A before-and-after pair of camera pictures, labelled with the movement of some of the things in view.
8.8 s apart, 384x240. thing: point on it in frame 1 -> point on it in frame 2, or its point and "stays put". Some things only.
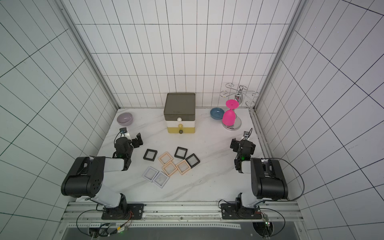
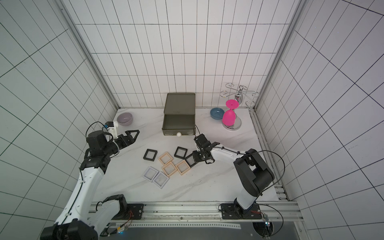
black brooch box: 180,153 stays put
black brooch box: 150,155 stays put
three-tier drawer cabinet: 179,113 stays put
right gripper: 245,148 -> 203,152
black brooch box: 192,160 stays put
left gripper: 135,141 -> 131,140
